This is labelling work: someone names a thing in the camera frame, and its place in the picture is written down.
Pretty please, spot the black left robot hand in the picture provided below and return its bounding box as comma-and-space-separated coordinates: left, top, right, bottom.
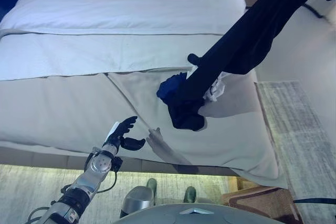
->
104, 115, 146, 152

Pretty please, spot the dark blue garment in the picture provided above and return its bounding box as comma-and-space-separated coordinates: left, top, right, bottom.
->
156, 73, 190, 104

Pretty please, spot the white garment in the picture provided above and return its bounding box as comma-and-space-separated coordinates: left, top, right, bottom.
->
203, 71, 227, 103

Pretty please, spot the black garment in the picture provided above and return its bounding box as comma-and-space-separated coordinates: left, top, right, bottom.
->
169, 0, 326, 132

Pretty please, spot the beige bed cover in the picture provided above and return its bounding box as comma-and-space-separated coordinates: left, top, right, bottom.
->
0, 66, 289, 190

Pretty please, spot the brown wicker basket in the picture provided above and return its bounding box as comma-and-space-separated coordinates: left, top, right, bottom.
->
220, 184, 302, 224

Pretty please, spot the silver left robot leg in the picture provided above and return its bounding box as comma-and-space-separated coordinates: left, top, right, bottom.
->
119, 178, 158, 219

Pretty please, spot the silver robot leg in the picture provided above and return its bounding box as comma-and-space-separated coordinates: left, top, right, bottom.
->
119, 178, 158, 219
184, 186, 197, 204

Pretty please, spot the silver right robot leg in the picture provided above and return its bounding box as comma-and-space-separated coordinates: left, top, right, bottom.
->
184, 186, 197, 204

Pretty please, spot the grey robot torso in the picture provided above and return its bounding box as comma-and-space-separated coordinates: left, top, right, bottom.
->
112, 202, 287, 224

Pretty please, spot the white duvet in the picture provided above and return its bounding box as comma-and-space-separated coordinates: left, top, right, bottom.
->
0, 0, 247, 82

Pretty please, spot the grey striped rug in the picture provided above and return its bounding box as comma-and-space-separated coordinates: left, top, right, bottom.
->
0, 80, 336, 224

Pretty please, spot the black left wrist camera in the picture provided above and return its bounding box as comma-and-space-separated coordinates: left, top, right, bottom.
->
112, 156, 123, 172

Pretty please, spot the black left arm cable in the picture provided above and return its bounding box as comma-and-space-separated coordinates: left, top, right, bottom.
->
98, 168, 118, 194

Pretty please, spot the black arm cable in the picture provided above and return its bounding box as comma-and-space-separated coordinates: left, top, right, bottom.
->
98, 168, 118, 194
303, 3, 332, 20

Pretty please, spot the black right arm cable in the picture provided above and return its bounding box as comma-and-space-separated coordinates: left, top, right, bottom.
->
303, 3, 332, 20

